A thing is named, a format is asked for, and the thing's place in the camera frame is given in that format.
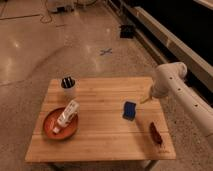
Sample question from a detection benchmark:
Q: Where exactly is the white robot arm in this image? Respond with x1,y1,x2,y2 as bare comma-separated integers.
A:
140,62,213,148

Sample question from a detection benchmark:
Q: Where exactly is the blue sponge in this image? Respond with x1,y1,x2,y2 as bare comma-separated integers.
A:
123,101,136,121

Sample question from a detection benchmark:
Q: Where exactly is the dark red utensil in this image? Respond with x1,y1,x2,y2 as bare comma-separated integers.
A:
149,122,163,145

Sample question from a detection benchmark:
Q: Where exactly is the wooden table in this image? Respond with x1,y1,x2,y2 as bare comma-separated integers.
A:
25,77,176,163

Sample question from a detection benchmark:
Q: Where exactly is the black box on floor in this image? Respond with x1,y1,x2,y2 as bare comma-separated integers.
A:
120,25,134,38

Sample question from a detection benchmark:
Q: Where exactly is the white spray bottle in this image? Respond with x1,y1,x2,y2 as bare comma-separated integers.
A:
53,100,79,134

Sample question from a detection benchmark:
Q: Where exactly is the white cup with markers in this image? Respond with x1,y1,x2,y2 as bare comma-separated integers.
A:
61,76,76,99

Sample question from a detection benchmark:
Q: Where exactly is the orange-red plate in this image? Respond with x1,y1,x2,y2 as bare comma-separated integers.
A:
42,107,78,140

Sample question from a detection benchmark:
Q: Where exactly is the floor cable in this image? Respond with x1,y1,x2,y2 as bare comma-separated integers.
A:
39,0,54,24

